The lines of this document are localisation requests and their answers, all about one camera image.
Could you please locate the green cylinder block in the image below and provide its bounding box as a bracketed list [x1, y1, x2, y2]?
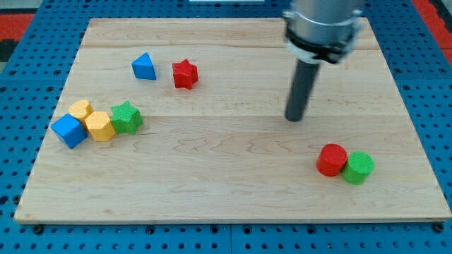
[342, 151, 374, 185]

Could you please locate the red cylinder block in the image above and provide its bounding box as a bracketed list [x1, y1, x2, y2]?
[316, 143, 348, 176]

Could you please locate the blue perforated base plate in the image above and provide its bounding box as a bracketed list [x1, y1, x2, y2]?
[1, 0, 451, 253]

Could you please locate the green star block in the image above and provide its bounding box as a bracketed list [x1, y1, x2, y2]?
[111, 101, 143, 135]

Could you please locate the yellow hexagon block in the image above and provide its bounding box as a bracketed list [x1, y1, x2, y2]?
[85, 111, 116, 142]

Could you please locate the blue triangle block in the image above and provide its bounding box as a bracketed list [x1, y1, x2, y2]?
[131, 53, 157, 80]

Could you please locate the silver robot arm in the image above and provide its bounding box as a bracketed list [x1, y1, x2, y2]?
[282, 0, 363, 64]

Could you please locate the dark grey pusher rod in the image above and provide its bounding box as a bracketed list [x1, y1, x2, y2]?
[285, 60, 320, 122]

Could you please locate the blue cube block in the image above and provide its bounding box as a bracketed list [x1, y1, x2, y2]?
[51, 114, 88, 149]

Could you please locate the light wooden board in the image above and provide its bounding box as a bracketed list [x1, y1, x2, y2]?
[15, 18, 451, 224]

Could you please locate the yellow heart block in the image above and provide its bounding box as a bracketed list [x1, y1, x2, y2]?
[68, 99, 94, 126]

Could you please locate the red star block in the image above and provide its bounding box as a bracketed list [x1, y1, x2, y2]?
[172, 59, 198, 90]

